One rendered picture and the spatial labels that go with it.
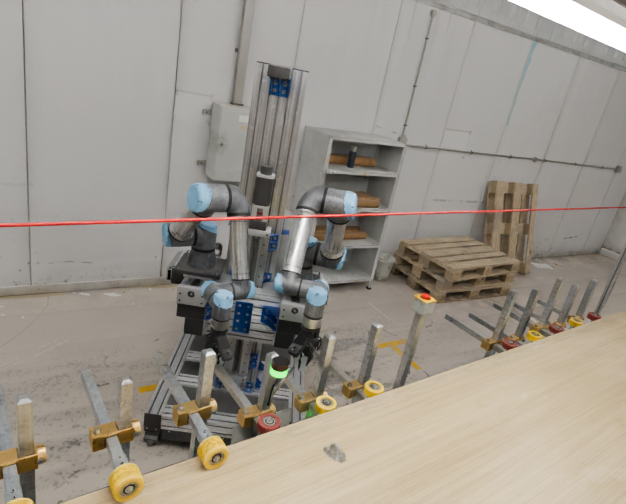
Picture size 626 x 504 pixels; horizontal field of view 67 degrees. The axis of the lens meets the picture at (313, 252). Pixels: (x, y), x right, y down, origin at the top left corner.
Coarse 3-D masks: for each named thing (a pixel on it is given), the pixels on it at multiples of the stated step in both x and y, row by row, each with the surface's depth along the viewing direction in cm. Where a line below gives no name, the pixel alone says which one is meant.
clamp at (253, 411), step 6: (246, 408) 172; (252, 408) 173; (258, 408) 173; (270, 408) 175; (240, 414) 170; (252, 414) 170; (258, 414) 171; (240, 420) 170; (246, 420) 168; (252, 420) 170; (246, 426) 170
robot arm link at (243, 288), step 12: (240, 192) 195; (240, 204) 195; (228, 216) 197; (240, 216) 196; (240, 228) 197; (240, 240) 197; (240, 252) 197; (240, 264) 197; (240, 276) 198; (240, 288) 198; (252, 288) 201
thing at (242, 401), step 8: (216, 368) 192; (224, 368) 193; (224, 376) 188; (224, 384) 187; (232, 384) 185; (232, 392) 182; (240, 392) 181; (240, 400) 177; (248, 400) 178; (256, 424) 168
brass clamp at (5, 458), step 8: (16, 448) 127; (40, 448) 128; (0, 456) 123; (8, 456) 124; (16, 456) 124; (24, 456) 125; (32, 456) 125; (40, 456) 127; (0, 464) 121; (8, 464) 122; (16, 464) 124; (24, 464) 125; (32, 464) 126; (40, 464) 127; (0, 472) 122; (24, 472) 126
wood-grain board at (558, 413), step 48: (576, 336) 276; (624, 336) 289; (432, 384) 203; (480, 384) 210; (528, 384) 218; (576, 384) 226; (624, 384) 234; (288, 432) 161; (336, 432) 165; (384, 432) 170; (432, 432) 175; (480, 432) 180; (528, 432) 185; (576, 432) 191; (624, 432) 197; (144, 480) 133; (192, 480) 136; (240, 480) 139; (288, 480) 142; (336, 480) 146; (384, 480) 149; (432, 480) 153; (480, 480) 157; (528, 480) 161; (576, 480) 165; (624, 480) 170
